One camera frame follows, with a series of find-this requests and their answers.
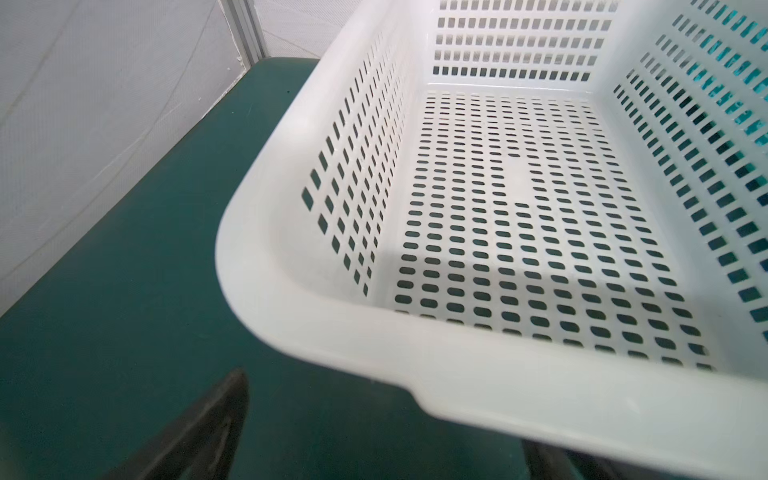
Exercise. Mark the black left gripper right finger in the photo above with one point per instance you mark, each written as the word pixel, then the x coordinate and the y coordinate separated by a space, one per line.
pixel 549 462

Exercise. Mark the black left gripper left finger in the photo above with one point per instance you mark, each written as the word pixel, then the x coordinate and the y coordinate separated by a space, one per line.
pixel 201 443

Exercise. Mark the left white plastic basket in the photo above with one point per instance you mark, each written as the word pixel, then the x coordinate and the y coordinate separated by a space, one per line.
pixel 513 210

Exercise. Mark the teal plastic basket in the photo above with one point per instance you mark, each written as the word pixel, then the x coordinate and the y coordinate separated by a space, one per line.
pixel 731 39

